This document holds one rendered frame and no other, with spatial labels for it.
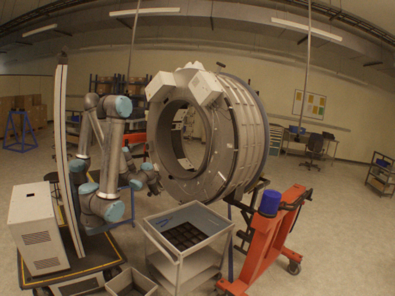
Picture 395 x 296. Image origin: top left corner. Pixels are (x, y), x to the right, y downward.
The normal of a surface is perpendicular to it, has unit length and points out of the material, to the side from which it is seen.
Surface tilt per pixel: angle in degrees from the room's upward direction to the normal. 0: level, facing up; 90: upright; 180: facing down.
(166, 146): 61
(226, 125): 90
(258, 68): 90
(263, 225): 90
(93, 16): 90
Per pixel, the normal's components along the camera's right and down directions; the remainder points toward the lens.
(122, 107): 0.92, 0.07
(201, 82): -0.72, 0.10
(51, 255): 0.66, 0.26
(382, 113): -0.12, 0.24
